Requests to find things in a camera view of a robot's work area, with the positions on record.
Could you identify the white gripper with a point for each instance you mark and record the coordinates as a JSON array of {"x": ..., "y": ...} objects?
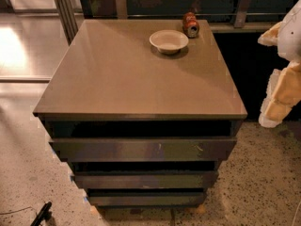
[{"x": 291, "y": 40}]

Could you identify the dark top drawer front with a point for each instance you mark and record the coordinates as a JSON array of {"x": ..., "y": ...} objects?
[{"x": 143, "y": 150}]

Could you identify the dark drawer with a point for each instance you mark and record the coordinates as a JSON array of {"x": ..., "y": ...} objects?
[
  {"x": 143, "y": 150},
  {"x": 199, "y": 179},
  {"x": 153, "y": 199}
]

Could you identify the dark middle drawer front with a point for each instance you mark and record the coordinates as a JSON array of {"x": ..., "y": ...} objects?
[{"x": 199, "y": 179}]

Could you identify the brown drawer cabinet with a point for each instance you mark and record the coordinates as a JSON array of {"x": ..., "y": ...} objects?
[{"x": 112, "y": 83}]

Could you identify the dark bottom drawer front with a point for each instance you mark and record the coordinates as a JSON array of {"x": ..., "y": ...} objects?
[{"x": 153, "y": 199}]

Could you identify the red soda can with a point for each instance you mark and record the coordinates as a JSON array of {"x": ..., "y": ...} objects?
[{"x": 190, "y": 25}]

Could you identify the white bowl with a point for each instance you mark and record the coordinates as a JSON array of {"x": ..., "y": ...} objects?
[{"x": 168, "y": 42}]

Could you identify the black object on floor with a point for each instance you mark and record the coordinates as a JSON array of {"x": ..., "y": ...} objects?
[{"x": 43, "y": 214}]

